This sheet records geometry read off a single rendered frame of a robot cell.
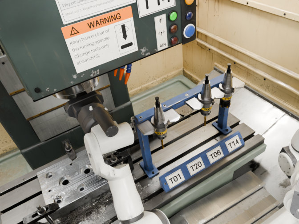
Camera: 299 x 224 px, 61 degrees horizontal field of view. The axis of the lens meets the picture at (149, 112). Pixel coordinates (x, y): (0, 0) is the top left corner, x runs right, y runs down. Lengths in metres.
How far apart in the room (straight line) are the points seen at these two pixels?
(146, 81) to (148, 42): 1.44
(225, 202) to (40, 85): 0.98
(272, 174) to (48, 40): 1.22
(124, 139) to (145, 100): 1.41
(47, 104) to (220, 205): 0.96
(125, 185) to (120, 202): 0.04
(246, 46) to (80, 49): 1.19
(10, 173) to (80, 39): 1.47
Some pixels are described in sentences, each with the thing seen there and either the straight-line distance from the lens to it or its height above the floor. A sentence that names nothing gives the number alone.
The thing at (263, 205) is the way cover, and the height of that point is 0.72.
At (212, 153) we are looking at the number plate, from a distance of 1.18.
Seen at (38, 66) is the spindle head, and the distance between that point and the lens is 0.56.
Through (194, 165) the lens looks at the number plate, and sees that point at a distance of 1.14.
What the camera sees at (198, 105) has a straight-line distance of 1.00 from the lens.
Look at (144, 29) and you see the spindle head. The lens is 0.62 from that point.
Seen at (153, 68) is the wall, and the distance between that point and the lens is 2.05.
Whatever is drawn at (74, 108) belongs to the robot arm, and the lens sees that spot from 0.78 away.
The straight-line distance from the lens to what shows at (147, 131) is 0.91.
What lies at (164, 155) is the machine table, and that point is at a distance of 1.23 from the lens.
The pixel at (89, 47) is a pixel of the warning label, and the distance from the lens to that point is 0.57.
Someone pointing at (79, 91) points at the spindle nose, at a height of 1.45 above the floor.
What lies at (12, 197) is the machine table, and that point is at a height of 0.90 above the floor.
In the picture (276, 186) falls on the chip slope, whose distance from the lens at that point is 1.43.
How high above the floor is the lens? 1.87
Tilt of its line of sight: 41 degrees down
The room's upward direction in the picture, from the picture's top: 9 degrees counter-clockwise
